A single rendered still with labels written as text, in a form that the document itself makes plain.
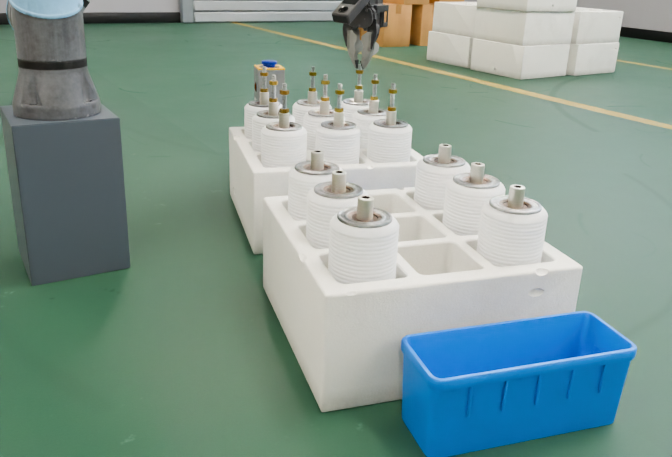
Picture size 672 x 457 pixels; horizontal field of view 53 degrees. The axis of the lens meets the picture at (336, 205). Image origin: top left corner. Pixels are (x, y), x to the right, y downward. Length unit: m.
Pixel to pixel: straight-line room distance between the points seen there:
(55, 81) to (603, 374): 0.99
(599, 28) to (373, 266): 3.56
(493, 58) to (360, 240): 3.22
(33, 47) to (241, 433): 0.74
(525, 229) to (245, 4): 5.78
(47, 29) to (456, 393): 0.89
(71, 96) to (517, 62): 2.99
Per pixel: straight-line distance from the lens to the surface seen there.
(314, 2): 6.96
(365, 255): 0.90
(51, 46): 1.29
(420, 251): 1.04
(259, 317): 1.19
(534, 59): 3.98
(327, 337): 0.90
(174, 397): 1.01
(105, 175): 1.31
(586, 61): 4.30
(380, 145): 1.45
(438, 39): 4.42
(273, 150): 1.39
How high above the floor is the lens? 0.58
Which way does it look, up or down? 20 degrees down
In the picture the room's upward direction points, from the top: 2 degrees clockwise
